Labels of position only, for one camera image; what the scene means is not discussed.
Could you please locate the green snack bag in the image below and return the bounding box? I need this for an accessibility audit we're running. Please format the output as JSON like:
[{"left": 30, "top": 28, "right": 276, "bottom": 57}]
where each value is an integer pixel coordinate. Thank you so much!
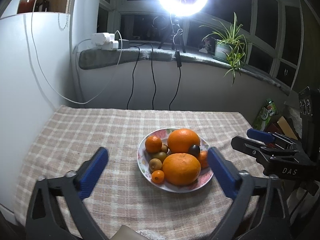
[{"left": 252, "top": 98, "right": 278, "bottom": 131}]

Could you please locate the bead string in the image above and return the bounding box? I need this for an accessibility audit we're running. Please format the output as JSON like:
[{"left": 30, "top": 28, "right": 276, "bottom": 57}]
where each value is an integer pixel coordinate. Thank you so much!
[{"left": 57, "top": 12, "right": 70, "bottom": 32}]

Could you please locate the black cable with switch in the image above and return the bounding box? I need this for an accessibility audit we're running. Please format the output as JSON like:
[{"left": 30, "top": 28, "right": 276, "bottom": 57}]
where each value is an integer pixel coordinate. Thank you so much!
[{"left": 169, "top": 50, "right": 182, "bottom": 111}]

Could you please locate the black cable left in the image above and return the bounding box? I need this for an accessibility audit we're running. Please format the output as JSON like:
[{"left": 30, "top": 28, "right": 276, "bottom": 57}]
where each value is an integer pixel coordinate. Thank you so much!
[{"left": 126, "top": 45, "right": 141, "bottom": 110}]

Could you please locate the large round orange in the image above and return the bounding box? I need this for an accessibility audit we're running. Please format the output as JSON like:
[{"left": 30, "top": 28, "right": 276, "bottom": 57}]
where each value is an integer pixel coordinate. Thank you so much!
[{"left": 167, "top": 128, "right": 201, "bottom": 153}]

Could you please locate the medium mandarin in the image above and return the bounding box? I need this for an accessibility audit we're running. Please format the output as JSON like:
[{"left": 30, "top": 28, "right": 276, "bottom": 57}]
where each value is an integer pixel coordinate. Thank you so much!
[{"left": 145, "top": 135, "right": 162, "bottom": 154}]

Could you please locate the green brown kiwi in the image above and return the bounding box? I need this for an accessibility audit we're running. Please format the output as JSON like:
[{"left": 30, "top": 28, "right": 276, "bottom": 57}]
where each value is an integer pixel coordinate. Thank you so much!
[{"left": 152, "top": 152, "right": 167, "bottom": 162}]

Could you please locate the black tripod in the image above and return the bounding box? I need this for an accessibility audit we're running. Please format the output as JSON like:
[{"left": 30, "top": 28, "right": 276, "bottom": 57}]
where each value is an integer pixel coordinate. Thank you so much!
[{"left": 158, "top": 15, "right": 186, "bottom": 53}]

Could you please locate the floral white plate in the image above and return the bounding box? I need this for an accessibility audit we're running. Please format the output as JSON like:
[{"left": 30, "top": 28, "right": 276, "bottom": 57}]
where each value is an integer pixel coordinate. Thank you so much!
[{"left": 137, "top": 128, "right": 213, "bottom": 193}]

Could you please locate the small mandarin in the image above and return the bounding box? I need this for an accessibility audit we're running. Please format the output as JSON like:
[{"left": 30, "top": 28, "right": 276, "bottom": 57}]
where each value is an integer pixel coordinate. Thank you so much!
[{"left": 197, "top": 151, "right": 209, "bottom": 169}]

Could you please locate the dark plum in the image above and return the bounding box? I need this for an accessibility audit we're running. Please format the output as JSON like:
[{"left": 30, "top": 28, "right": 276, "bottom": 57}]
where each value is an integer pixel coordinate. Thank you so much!
[{"left": 188, "top": 145, "right": 201, "bottom": 158}]

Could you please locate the tiny orange kumquat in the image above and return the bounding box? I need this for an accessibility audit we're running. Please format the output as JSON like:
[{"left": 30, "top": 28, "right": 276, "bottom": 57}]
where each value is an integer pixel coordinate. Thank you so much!
[{"left": 151, "top": 170, "right": 165, "bottom": 184}]

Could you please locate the potted spider plant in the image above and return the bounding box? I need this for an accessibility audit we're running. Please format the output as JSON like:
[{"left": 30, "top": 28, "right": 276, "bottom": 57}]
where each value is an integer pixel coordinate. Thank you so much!
[{"left": 201, "top": 12, "right": 248, "bottom": 84}]

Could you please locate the white cable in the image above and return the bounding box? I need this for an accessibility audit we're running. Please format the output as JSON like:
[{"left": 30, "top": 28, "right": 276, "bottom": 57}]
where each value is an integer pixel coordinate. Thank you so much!
[{"left": 30, "top": 0, "right": 124, "bottom": 105}]

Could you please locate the black camera box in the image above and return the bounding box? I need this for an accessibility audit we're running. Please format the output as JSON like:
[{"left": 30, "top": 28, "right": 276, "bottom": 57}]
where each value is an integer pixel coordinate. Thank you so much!
[{"left": 298, "top": 86, "right": 319, "bottom": 159}]

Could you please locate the black cable middle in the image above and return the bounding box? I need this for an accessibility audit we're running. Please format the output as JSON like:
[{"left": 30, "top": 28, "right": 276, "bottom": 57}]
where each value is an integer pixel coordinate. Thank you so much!
[{"left": 149, "top": 42, "right": 158, "bottom": 110}]

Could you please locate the white power strip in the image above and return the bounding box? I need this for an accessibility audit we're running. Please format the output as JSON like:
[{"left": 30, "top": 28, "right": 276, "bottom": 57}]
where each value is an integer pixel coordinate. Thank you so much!
[{"left": 91, "top": 33, "right": 119, "bottom": 51}]

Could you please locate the small brown kiwi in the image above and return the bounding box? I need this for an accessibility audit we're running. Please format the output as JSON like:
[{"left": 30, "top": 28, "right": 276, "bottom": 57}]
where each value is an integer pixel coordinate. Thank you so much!
[{"left": 149, "top": 158, "right": 162, "bottom": 172}]

